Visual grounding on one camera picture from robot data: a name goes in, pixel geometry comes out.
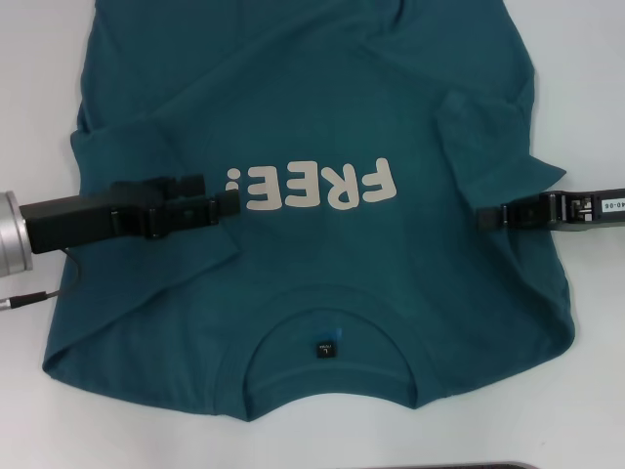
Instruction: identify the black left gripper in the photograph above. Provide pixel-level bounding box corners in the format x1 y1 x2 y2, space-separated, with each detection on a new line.
21 173 242 255

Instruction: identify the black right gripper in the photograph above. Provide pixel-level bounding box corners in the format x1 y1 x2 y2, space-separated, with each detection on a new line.
476 187 625 235

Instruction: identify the teal t-shirt with FREE print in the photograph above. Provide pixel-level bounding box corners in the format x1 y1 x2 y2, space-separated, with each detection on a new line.
41 0 585 422

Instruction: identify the left gripper cable with plug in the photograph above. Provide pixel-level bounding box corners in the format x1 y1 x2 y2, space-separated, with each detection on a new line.
0 248 82 310

